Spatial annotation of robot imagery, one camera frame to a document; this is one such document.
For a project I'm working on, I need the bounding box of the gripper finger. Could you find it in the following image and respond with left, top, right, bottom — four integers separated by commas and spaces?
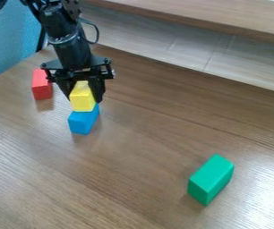
85, 76, 107, 104
54, 78, 79, 99

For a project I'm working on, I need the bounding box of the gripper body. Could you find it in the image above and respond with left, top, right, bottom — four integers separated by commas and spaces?
39, 36, 116, 84

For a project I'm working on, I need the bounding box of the blue block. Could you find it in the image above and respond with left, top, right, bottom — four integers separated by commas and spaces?
66, 103, 101, 136

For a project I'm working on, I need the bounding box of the green block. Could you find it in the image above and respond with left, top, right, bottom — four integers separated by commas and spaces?
185, 153, 236, 208

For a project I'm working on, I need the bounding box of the red block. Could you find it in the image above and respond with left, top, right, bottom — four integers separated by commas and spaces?
30, 68, 55, 101

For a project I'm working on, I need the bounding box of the yellow block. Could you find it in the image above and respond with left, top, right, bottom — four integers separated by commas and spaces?
67, 80, 98, 113

